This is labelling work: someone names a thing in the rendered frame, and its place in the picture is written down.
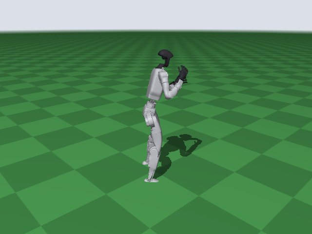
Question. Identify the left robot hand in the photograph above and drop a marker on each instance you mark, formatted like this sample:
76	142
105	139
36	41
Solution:
174	82

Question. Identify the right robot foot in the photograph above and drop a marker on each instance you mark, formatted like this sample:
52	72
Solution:
154	180

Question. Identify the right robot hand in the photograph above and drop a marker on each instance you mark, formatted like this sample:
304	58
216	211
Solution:
182	73

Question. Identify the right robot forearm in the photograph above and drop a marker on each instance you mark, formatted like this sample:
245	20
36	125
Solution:
173	92

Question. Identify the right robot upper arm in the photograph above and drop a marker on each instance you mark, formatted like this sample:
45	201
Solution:
163	77

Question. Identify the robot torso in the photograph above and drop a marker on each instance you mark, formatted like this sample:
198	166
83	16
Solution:
154	92

